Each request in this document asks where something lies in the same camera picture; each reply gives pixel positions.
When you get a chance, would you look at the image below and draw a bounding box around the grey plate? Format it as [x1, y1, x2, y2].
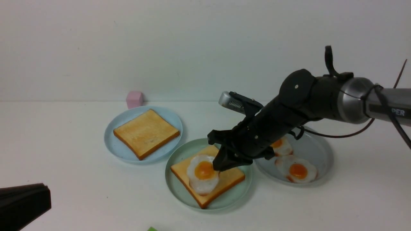
[254, 133, 334, 187]

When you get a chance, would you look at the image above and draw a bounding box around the dark red-brown cable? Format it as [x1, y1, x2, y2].
[297, 59, 407, 139]

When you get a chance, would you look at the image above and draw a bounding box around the light blue plate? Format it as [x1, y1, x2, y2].
[104, 106, 184, 165]

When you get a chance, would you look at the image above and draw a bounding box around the mint green plate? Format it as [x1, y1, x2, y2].
[165, 138, 255, 214]

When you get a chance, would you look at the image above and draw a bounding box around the fried egg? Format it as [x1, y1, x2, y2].
[270, 136, 293, 157]
[275, 155, 318, 183]
[186, 155, 220, 196]

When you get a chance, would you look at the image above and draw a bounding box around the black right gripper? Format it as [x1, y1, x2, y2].
[207, 69, 317, 171]

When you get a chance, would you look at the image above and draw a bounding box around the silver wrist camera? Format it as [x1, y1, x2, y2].
[218, 91, 263, 117]

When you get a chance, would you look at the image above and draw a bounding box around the black cable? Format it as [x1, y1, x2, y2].
[324, 45, 411, 150]

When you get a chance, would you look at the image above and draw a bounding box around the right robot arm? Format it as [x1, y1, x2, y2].
[207, 69, 410, 171]

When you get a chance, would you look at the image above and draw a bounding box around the toast slice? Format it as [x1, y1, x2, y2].
[113, 109, 180, 160]
[171, 145, 245, 209]

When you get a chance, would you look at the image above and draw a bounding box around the pink cube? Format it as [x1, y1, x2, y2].
[125, 91, 144, 109]

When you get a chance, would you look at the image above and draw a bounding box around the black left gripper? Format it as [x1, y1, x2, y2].
[0, 183, 52, 231]

